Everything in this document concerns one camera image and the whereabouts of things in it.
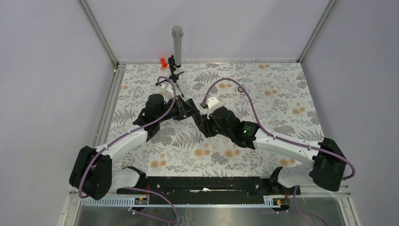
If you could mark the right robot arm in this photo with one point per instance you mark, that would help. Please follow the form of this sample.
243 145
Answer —
321 163

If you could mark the black tripod mic stand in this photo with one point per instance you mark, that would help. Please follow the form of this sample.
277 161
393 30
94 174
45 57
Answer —
174 77

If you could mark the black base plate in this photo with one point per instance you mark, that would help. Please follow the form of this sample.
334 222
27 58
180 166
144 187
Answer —
210 190

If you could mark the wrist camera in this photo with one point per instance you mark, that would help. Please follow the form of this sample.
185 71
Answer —
167 91
211 104

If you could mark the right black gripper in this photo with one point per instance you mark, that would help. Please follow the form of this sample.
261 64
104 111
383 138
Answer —
205 127

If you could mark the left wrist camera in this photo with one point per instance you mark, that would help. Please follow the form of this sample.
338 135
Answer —
167 91

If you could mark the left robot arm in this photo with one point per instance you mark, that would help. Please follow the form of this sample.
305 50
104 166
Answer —
93 173

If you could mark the grey microphone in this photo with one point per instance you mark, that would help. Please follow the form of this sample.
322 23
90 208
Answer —
177 34

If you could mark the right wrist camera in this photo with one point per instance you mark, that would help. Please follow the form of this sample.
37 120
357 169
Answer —
211 104

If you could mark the floral table mat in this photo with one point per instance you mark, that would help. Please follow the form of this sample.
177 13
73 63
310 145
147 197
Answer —
277 94

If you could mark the orange plastic piece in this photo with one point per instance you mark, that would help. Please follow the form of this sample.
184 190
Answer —
163 62

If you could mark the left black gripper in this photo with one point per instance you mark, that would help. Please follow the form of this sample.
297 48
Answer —
184 109

